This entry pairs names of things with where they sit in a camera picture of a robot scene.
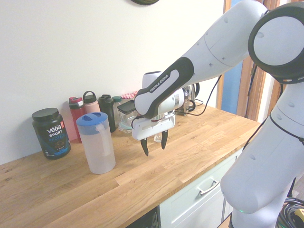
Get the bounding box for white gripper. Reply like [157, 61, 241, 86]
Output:
[132, 113, 177, 157]

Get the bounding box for translucent pitcher with blue lid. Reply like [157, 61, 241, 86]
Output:
[76, 112, 116, 175]

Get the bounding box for red water bottle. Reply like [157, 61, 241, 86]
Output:
[68, 96, 86, 143]

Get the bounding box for clear container with teal rim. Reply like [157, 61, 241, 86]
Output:
[118, 111, 134, 135]

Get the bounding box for glass jar red checkered lid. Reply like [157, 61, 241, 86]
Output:
[120, 91, 139, 105]

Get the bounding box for clear bottle with teal lid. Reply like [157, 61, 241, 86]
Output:
[112, 95, 123, 129]

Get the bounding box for black shaker bottle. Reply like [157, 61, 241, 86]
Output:
[97, 94, 117, 133]

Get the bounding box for chrome electric kettle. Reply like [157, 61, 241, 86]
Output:
[183, 83, 200, 112]

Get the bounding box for pink bottle with black cap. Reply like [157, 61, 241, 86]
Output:
[82, 90, 101, 114]

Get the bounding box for white cabinet drawer front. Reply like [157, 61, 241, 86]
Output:
[159, 148, 244, 228]

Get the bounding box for black dishwasher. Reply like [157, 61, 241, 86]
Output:
[128, 206, 160, 228]

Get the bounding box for black Vega protein tub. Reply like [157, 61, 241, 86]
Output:
[32, 108, 72, 160]

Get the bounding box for silver drawer handle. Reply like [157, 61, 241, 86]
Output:
[197, 178, 220, 195]

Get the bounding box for black cable on counter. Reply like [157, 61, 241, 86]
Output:
[175, 75, 224, 117]

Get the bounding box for wooden door frame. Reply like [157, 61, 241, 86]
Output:
[217, 0, 285, 124]

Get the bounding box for round black wall object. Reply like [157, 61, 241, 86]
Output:
[129, 0, 161, 5]

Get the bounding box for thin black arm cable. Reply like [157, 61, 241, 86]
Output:
[242, 64, 304, 152]

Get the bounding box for coiled black cables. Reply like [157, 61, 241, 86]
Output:
[277, 197, 304, 228]

